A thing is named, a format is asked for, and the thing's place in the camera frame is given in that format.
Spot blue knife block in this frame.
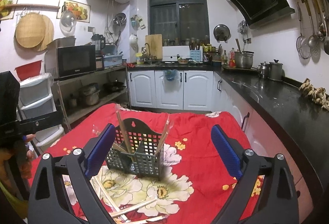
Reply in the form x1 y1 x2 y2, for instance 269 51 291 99
190 49 203 63

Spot bare wooden chopsticks pile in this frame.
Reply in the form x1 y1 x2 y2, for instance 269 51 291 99
94 174 165 224

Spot hanging strainer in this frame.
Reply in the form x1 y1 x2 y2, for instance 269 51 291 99
295 2 311 60

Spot bare wooden chopsticks in basket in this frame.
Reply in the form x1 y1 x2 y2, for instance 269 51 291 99
96 131 132 156

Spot dark kitchen window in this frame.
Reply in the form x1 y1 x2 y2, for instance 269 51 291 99
148 0 210 45

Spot metal storage shelf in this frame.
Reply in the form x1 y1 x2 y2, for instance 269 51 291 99
51 65 130 132

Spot dark green utensil basket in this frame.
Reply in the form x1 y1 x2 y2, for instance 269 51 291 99
105 118 165 180

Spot white lower cabinets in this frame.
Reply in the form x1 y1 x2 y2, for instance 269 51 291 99
128 70 253 132

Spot pot on shelf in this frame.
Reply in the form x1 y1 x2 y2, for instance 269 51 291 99
78 83 100 107

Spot wooden cutting board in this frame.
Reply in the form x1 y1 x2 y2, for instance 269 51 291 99
145 34 163 60

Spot steel kettle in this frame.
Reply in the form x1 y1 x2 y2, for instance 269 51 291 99
256 61 269 79

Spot round bamboo tray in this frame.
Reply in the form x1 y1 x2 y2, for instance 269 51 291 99
15 13 46 49

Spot plastic drawer tower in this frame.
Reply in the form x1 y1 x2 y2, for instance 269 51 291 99
17 73 64 153

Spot ginger root pile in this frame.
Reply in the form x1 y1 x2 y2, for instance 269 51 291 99
299 78 329 111

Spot wrapped chopsticks pile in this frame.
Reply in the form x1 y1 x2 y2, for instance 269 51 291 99
154 116 174 156

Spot person's left hand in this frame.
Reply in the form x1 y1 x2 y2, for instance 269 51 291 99
0 133 35 181

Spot black microwave oven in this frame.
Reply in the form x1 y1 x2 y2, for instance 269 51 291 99
44 45 96 79

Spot large steel stockpot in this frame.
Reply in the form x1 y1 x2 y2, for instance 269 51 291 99
235 51 254 69

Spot chopsticks pair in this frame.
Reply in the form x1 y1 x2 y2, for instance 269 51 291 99
115 104 134 154

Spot hanging steel ladle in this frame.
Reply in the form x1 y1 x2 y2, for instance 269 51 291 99
305 0 319 49

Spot steel lidded pot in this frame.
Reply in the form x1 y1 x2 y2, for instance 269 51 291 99
268 59 283 82

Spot hanging pot lid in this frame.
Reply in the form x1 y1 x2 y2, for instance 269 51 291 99
213 24 231 43

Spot red plastic basin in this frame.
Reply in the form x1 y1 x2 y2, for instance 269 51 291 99
15 60 42 81

